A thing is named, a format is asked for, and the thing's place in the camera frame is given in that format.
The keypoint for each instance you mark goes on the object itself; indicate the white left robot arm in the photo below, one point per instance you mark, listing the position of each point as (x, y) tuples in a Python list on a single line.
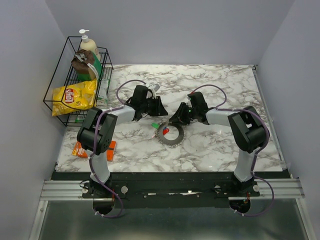
[(97, 130)]

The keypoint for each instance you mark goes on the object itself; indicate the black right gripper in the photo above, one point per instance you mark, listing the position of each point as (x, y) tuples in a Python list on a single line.
[(178, 117)]

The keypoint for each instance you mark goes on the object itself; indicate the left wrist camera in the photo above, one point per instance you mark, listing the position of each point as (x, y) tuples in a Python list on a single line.
[(154, 87)]

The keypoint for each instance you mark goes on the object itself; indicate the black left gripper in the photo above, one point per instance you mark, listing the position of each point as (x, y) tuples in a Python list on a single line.
[(159, 109)]

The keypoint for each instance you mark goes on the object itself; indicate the green white packet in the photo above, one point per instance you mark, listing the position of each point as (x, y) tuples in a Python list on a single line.
[(102, 100)]

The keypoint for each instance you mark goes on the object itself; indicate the key with green tag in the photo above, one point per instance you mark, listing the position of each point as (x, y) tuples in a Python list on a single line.
[(155, 125)]

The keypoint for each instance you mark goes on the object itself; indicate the black wire basket rack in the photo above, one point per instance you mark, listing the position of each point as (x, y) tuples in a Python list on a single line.
[(64, 75)]

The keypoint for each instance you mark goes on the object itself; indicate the pump lotion bottle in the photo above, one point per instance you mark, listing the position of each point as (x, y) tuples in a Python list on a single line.
[(88, 44)]

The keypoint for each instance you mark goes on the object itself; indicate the yellow Lays chips bag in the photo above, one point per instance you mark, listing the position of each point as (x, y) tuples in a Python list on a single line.
[(75, 97)]

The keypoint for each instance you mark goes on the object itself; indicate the key with red tag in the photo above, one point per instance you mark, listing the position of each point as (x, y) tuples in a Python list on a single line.
[(167, 130)]

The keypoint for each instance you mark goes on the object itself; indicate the brown and green bag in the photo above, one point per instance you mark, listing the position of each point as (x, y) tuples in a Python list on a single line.
[(86, 65)]

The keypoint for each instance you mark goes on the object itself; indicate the metal numbered key ring disc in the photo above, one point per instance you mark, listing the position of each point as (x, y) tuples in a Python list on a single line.
[(173, 138)]

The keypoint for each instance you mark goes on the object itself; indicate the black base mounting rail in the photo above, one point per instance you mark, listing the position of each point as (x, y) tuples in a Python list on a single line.
[(133, 190)]

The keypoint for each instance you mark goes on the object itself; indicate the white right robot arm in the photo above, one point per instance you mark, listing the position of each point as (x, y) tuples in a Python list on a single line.
[(249, 132)]

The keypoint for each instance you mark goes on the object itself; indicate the orange razor package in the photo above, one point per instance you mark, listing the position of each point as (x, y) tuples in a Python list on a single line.
[(78, 151)]

